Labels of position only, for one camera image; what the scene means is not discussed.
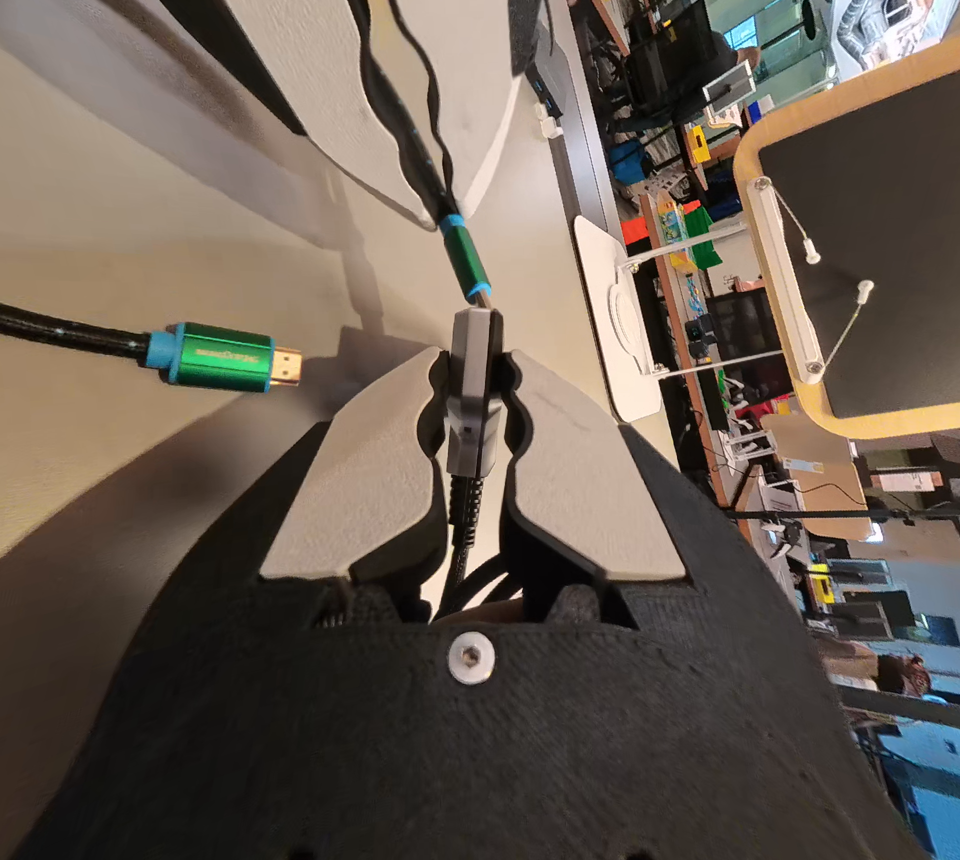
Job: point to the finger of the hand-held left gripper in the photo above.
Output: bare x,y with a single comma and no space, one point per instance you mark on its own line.
300,35
465,13

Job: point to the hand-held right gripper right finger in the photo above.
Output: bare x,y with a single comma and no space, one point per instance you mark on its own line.
585,493

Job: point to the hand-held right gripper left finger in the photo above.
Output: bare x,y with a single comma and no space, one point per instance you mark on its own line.
360,485

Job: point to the grey multi-port switch box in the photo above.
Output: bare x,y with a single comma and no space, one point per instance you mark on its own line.
474,380

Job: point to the white monitor stand base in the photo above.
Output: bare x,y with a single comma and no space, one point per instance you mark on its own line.
615,320

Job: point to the cardboard box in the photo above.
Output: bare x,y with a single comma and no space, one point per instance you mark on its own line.
817,470

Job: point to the white mounting bar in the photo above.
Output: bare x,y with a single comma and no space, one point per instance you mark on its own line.
784,275

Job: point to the wood-framed black board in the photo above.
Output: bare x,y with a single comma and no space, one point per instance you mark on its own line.
862,238

